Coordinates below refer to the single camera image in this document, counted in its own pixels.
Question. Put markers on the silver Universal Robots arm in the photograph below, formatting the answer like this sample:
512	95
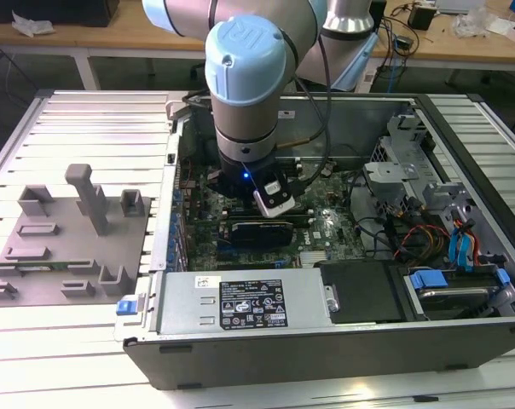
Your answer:
244	111

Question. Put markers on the black graphics card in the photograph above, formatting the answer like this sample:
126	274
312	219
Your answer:
262	234

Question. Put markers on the RAM slots bank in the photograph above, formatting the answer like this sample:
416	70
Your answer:
302	215

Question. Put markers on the round coin battery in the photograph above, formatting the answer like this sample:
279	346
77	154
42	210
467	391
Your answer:
325	171

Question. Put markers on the green motherboard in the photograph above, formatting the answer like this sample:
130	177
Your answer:
325	213

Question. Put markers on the small silver heat sink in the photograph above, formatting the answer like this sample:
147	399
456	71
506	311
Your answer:
313	258

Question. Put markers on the silver power supply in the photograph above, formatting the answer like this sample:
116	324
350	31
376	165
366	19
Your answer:
185	302

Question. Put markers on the grey metal drive cage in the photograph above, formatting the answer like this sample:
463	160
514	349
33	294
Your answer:
389	170

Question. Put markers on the black drive bay cover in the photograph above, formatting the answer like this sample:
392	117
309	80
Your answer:
360	294

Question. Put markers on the blue case latch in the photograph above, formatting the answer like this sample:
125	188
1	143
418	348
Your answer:
126	308

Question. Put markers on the grey parts rack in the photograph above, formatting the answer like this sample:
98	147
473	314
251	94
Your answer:
70	238

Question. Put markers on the black open PC case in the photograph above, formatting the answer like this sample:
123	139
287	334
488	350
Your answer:
283	358

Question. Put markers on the wooden desk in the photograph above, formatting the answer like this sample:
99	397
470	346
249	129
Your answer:
112	38

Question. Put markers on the green RAM stick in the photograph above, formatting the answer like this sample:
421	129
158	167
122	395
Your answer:
57	266

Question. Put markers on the hard disk in blue carrier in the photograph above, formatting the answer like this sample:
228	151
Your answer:
428	279

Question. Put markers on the small black adapter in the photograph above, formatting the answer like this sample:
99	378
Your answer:
404	42

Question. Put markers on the large black equipment box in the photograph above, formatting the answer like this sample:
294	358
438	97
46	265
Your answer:
70	13

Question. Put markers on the small black box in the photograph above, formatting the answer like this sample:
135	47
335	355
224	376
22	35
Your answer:
421	18

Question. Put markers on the crumpled white paper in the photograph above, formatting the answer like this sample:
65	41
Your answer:
31	23

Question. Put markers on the clear plastic bag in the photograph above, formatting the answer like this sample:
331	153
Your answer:
470	21

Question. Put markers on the white cardboard box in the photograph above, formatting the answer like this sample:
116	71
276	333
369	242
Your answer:
509	30

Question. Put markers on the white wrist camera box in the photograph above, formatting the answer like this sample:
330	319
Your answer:
276	204

